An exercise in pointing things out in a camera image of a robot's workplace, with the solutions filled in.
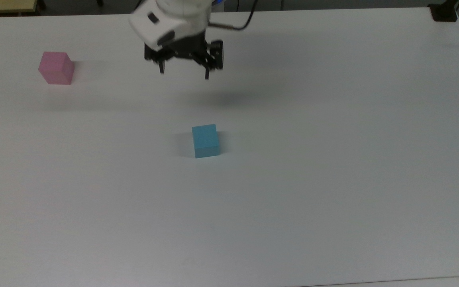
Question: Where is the yellow wooden table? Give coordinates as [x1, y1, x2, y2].
[0, 0, 39, 16]

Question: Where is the pink cube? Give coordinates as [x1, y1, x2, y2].
[38, 51, 75, 85]

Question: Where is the blue cube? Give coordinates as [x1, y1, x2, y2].
[192, 124, 220, 159]

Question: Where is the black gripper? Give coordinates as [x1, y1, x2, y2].
[145, 34, 224, 80]

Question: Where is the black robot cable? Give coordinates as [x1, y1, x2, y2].
[208, 0, 259, 31]

